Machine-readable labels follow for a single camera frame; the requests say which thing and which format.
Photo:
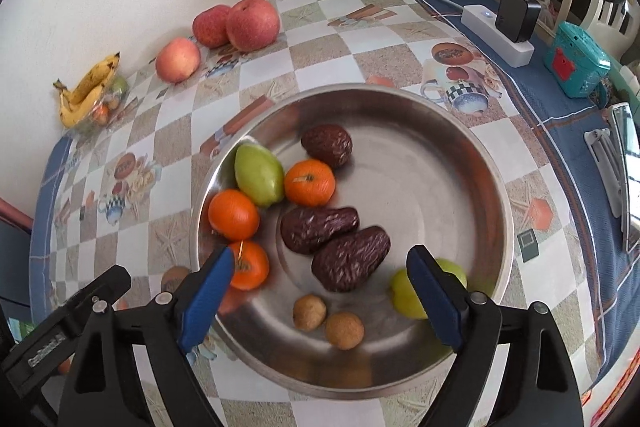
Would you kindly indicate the round metal bowl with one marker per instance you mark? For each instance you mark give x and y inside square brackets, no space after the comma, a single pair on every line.
[425,167]

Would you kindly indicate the pale pink apple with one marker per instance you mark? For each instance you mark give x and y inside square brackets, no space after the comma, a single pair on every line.
[177,60]

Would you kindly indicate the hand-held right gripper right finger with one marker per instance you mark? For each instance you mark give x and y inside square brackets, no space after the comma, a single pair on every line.
[440,302]

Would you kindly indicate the round green jujube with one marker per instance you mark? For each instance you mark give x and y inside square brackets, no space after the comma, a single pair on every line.
[402,294]

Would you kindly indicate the white power strip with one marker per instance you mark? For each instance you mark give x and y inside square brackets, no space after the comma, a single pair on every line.
[480,19]

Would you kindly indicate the black charger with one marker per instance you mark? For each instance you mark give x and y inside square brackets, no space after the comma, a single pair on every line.
[515,14]

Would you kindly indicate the small round dried red date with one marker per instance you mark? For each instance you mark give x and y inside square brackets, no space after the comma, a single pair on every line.
[327,146]

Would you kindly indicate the large oval dried red date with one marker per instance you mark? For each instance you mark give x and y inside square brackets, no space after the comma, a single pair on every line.
[350,259]

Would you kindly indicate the bunch of yellow bananas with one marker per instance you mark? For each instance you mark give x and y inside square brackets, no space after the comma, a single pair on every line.
[85,89]

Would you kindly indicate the pear-shaped dried red date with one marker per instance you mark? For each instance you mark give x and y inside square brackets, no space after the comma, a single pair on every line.
[315,229]

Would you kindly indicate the checkered printed tablecloth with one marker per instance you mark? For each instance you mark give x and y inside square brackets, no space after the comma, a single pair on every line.
[350,57]

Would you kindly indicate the teal plastic box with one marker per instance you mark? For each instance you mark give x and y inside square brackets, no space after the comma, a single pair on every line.
[575,57]

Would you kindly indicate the pointed green jujube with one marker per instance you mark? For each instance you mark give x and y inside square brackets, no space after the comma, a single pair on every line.
[257,177]

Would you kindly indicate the mandarin orange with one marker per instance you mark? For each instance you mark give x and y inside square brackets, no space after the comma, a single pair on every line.
[233,214]
[251,268]
[310,183]

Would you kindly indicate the red furniture edge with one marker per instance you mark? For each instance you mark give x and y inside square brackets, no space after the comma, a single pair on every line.
[15,213]

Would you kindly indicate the red apple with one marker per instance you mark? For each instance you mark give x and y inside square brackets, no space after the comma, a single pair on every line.
[211,27]
[252,24]

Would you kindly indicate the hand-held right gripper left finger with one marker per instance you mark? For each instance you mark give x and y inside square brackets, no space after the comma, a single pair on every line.
[210,302]

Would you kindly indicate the clear bag of small produce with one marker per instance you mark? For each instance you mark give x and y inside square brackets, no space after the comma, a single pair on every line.
[112,101]

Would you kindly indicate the brown longan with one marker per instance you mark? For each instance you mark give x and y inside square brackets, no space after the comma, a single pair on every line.
[345,331]
[310,313]

